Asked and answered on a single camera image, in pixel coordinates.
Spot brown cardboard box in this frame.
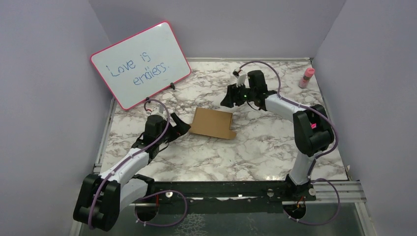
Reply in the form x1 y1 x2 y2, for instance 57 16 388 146
189 107 237 140

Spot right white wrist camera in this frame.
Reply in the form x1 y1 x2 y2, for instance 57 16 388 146
236 74 247 87

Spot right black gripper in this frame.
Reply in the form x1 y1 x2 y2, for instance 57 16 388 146
220 82 255 108

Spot pink glitter bottle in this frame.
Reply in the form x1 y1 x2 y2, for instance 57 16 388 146
298 68 315 89

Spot purple cable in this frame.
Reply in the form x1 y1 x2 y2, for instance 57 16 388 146
233 61 341 226
88 98 189 230

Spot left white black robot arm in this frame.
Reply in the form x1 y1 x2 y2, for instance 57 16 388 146
73 113 191 232

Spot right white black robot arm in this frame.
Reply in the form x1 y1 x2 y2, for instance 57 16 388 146
220 69 335 200

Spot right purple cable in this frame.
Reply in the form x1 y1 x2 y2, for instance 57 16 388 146
233 61 341 226

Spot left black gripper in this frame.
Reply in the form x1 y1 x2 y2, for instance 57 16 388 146
156 112 191 145

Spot pink framed whiteboard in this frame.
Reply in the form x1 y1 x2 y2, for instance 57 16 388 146
90 21 191 110

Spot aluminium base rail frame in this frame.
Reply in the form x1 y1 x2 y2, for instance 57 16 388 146
97 60 366 226

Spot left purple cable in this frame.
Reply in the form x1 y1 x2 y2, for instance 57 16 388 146
88 98 189 230

